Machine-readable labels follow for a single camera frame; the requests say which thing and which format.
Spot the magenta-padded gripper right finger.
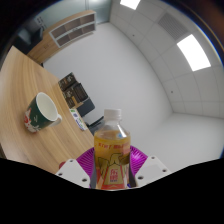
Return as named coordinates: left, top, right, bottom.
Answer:
left=128, top=145, right=172, bottom=188

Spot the square ceiling light panel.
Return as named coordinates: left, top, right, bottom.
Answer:
left=176, top=33, right=212, bottom=72
left=119, top=0, right=142, bottom=10

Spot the brown cardboard box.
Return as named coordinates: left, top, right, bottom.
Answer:
left=63, top=87, right=83, bottom=109

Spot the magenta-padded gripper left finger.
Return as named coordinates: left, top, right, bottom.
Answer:
left=55, top=147, right=98, bottom=189

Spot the white and green leaflet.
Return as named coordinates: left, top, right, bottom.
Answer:
left=69, top=107, right=88, bottom=132

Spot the green and white mug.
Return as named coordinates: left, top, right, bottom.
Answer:
left=23, top=91, right=63, bottom=134

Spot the wooden glass-door shelf cabinet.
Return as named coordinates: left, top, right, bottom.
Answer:
left=27, top=9, right=98, bottom=65

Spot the yellow-labelled tea drink bottle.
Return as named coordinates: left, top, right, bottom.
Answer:
left=93, top=108, right=132, bottom=191

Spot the small dark upright box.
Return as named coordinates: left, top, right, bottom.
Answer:
left=58, top=72, right=77, bottom=90

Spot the black leather sofa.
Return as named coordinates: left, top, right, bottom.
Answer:
left=14, top=20, right=45, bottom=56

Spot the wide dark box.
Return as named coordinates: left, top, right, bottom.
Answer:
left=70, top=82, right=90, bottom=102

